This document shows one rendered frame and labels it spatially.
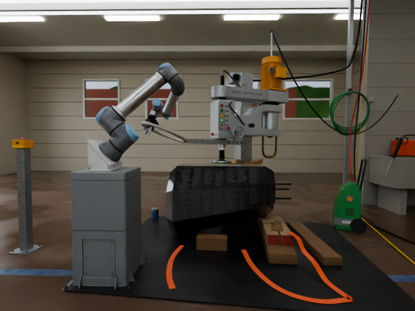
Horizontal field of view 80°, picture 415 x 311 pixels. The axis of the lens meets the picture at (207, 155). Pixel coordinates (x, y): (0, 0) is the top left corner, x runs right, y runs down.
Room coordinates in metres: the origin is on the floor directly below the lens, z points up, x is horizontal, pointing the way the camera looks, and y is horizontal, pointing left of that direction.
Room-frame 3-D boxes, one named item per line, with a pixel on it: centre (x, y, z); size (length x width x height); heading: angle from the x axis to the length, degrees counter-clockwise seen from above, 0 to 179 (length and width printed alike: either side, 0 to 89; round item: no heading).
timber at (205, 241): (2.42, -0.05, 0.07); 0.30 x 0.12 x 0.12; 86
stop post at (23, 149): (2.39, 1.77, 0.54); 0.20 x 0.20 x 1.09; 83
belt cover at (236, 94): (2.94, -0.48, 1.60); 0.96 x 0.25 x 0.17; 114
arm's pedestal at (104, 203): (1.96, 0.78, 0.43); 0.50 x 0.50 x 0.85; 89
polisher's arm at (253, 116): (2.94, -0.53, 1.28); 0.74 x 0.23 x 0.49; 114
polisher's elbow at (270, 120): (3.06, -0.76, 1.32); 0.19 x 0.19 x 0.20
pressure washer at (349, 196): (3.07, -1.76, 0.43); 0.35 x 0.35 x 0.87; 68
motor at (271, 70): (3.05, -0.77, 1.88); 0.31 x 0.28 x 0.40; 24
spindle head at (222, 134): (2.83, -0.23, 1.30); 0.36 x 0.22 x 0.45; 114
